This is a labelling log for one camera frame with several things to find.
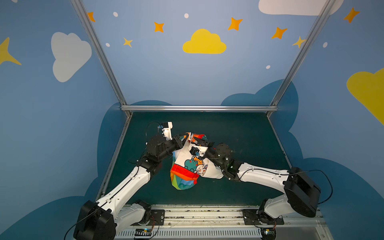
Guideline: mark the right small black connector box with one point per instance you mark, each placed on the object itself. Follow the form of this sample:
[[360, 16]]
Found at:
[[268, 234]]

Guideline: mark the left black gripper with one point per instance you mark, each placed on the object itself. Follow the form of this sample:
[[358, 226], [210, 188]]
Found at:
[[177, 142]]

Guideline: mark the right side table edge rail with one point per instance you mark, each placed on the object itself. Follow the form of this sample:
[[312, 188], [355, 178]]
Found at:
[[269, 114]]

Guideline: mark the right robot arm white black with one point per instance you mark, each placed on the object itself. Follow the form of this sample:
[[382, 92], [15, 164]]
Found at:
[[300, 193]]

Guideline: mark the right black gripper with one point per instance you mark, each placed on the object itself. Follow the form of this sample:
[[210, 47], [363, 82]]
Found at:
[[205, 144]]

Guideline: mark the back horizontal aluminium rail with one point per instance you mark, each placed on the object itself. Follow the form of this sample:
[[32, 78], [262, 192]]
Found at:
[[199, 108]]

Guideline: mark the left side table edge rail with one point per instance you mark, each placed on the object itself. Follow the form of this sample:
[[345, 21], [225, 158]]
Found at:
[[111, 166]]

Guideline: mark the right slanted aluminium post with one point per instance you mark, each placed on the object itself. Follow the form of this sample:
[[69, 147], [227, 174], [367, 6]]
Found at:
[[304, 50]]

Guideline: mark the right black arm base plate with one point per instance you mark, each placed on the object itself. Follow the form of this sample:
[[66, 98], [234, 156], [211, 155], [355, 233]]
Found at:
[[252, 217]]

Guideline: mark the left small circuit board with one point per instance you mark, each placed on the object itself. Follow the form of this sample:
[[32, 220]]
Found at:
[[142, 234]]

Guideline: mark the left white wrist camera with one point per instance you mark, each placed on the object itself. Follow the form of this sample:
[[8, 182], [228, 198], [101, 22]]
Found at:
[[166, 128]]

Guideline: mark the left slanted aluminium post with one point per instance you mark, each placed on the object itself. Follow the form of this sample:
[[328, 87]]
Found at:
[[88, 26]]

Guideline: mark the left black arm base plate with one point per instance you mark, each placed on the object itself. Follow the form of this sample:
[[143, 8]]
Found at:
[[156, 217]]

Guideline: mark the rainbow and white kids jacket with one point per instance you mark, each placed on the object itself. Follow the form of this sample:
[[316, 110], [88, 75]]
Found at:
[[186, 169]]

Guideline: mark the slanted aluminium post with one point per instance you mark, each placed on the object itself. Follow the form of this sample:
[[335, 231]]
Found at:
[[88, 26], [304, 50]]

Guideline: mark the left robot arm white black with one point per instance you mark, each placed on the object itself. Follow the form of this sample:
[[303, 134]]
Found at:
[[103, 219]]

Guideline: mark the table edge rail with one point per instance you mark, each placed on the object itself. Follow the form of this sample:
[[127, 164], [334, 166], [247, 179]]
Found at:
[[111, 166], [269, 114]]

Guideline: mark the front aluminium rail frame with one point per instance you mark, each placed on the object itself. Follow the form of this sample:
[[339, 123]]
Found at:
[[199, 222]]

